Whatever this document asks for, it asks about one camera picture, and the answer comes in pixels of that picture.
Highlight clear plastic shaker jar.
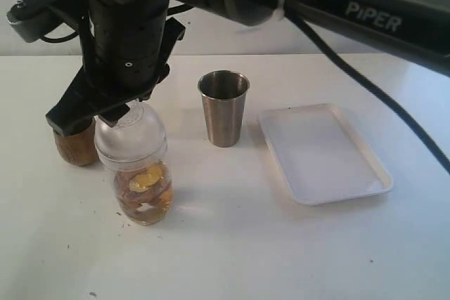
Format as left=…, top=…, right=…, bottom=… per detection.
left=99, top=151, right=173, bottom=226

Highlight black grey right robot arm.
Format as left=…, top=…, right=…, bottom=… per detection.
left=46, top=0, right=449, bottom=136

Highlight clear dome shaker lid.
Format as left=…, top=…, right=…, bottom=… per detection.
left=94, top=100, right=167, bottom=171

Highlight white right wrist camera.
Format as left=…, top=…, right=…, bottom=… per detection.
left=6, top=0, right=88, bottom=44

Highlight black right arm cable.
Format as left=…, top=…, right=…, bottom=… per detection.
left=288, top=11, right=450, bottom=176

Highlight brown wooden cup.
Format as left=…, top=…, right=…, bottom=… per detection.
left=53, top=119, right=98, bottom=167

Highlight white rectangular tray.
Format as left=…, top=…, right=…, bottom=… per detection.
left=257, top=103, right=394, bottom=206

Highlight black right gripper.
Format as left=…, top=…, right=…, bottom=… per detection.
left=46, top=0, right=186, bottom=136

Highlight stainless steel tumbler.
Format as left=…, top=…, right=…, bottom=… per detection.
left=198, top=70, right=250, bottom=148

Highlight coins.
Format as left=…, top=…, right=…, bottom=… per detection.
left=113, top=161, right=173, bottom=226

